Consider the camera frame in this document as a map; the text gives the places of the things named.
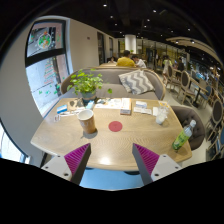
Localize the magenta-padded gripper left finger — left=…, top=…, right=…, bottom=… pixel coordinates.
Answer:
left=40, top=143, right=92, bottom=186

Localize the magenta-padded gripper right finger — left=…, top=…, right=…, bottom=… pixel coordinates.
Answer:
left=131, top=143, right=184, bottom=187

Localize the clear green-label drink bottle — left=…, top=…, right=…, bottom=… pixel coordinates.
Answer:
left=171, top=119, right=197, bottom=152

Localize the brown paper cup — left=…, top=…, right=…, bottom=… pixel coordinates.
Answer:
left=77, top=108, right=98, bottom=135

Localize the flat round red coaster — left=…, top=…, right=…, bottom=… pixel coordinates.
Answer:
left=108, top=120, right=124, bottom=133

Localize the small blue box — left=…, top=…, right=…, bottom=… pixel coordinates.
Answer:
left=55, top=104, right=69, bottom=115

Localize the white blue-print card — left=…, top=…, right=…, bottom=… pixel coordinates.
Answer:
left=134, top=100, right=148, bottom=109

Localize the dark grey armchair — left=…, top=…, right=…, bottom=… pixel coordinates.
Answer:
left=170, top=105, right=207, bottom=151

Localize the open white menu leaflet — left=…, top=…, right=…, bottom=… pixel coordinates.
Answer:
left=94, top=98, right=132, bottom=111

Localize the green potted plant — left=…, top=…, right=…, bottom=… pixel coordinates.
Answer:
left=66, top=68, right=113, bottom=103

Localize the grey chevron cushion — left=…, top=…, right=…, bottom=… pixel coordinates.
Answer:
left=118, top=69, right=156, bottom=96

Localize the group of dining chairs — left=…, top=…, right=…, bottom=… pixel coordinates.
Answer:
left=164, top=63, right=224, bottom=161

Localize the large painted glass window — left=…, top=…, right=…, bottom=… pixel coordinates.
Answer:
left=24, top=19, right=71, bottom=116

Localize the person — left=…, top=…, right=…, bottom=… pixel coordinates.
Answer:
left=115, top=49, right=137, bottom=68
left=131, top=54, right=148, bottom=69
left=161, top=54, right=173, bottom=76

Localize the group of ceiling lights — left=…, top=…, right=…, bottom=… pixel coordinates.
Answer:
left=99, top=1, right=201, bottom=44

